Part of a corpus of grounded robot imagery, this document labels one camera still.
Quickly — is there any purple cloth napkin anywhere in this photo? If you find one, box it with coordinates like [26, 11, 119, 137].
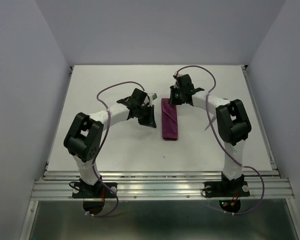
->
[161, 98, 178, 141]

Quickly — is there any silver metal spoon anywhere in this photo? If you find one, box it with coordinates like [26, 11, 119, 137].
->
[207, 116, 216, 127]

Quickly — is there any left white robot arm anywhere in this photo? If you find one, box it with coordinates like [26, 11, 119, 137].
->
[63, 88, 157, 197]

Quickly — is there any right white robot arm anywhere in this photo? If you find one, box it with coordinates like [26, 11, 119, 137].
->
[169, 73, 252, 195]

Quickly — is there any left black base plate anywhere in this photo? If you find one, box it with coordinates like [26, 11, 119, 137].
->
[69, 181, 116, 199]

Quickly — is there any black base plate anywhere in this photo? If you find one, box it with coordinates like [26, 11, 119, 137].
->
[69, 181, 116, 199]
[204, 181, 250, 198]

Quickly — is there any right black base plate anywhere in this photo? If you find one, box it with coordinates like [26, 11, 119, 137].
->
[204, 181, 250, 198]

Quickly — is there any aluminium rail frame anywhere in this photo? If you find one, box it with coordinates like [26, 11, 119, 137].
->
[20, 65, 300, 240]

